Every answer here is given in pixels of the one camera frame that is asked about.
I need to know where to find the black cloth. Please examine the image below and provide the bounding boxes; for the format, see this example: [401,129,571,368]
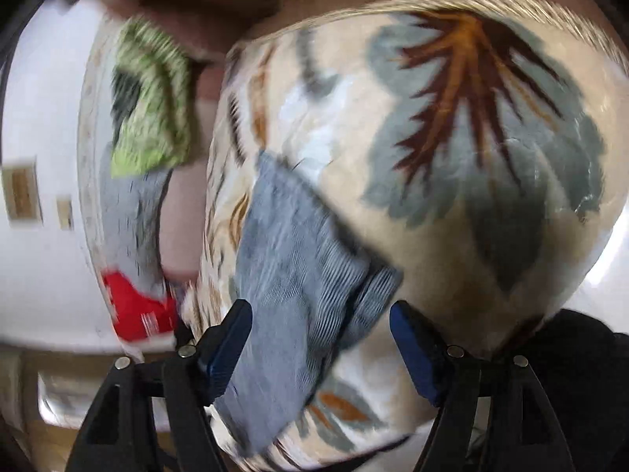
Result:
[494,307,629,472]

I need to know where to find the green patterned cloth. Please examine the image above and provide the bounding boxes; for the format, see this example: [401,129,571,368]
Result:
[109,17,195,179]

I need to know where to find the cardboard box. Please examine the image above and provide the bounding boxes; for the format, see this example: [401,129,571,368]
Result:
[0,344,165,455]

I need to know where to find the red packet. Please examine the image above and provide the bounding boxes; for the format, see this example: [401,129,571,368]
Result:
[101,268,180,345]

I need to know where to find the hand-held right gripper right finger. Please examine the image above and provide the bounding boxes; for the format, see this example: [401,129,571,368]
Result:
[389,300,576,472]

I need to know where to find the grey cloth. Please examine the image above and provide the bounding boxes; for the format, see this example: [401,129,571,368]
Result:
[98,147,174,302]

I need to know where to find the cream leaf-print blanket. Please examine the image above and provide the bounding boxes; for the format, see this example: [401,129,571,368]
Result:
[179,0,622,472]

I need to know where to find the large tan wall plate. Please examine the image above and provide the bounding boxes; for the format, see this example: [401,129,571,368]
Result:
[2,157,43,223]

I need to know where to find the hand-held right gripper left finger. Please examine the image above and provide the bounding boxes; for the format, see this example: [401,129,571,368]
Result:
[66,299,254,472]

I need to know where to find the small tan wall plate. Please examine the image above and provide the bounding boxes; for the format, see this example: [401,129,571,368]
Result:
[55,197,75,230]

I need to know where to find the grey-blue ribbed pants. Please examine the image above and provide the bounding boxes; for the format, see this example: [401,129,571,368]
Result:
[213,150,405,458]

